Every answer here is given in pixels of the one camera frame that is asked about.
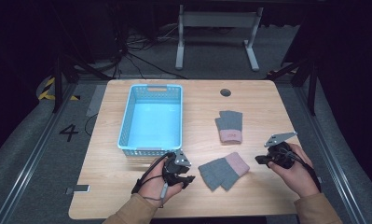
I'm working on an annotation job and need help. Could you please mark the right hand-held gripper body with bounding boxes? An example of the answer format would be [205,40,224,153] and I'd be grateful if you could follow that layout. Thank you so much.
[263,131,298,171]

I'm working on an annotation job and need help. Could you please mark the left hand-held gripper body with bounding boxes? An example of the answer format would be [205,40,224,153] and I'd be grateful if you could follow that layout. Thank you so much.
[162,148,193,188]

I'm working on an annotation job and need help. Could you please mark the light blue plastic basket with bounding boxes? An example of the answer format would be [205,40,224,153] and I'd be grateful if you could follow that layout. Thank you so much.
[117,83,184,157]

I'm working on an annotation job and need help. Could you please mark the person's left hand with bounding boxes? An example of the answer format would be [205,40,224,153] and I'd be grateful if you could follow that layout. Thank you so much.
[138,156,186,208]

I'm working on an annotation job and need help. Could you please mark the person's right hand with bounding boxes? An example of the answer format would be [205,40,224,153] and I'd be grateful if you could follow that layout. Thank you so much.
[267,143,320,199]

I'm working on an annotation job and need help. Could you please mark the black tripod stand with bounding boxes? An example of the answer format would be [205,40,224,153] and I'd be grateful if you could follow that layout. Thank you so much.
[267,54,320,117]
[51,50,113,114]

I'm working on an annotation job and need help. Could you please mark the yellow and black floor tape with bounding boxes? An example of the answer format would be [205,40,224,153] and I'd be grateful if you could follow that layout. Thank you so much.
[37,77,81,102]

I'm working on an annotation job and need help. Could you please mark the grey left gripper cable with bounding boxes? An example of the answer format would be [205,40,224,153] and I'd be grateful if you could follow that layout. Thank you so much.
[149,182,170,209]

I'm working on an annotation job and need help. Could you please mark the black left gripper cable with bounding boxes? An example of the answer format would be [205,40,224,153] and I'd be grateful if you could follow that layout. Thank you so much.
[131,151,175,195]

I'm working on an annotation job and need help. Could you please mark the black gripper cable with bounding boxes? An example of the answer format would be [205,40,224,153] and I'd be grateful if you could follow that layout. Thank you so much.
[280,147,323,193]
[131,151,175,195]

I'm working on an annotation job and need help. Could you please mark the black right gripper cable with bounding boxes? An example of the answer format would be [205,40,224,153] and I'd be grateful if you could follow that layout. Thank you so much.
[280,147,323,193]

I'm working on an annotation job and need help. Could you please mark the thin black floor cable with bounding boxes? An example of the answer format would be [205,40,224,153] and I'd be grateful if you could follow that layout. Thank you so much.
[83,113,100,137]

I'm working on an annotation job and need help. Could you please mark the small grey metal bracket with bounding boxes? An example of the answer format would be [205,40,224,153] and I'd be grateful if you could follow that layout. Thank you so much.
[64,184,91,196]

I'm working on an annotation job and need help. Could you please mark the bundle of black floor cables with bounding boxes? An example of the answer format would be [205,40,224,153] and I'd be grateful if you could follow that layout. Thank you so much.
[110,22,188,80]

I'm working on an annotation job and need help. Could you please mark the grey metal desk frame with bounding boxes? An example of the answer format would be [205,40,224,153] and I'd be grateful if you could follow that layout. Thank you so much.
[174,4,265,73]

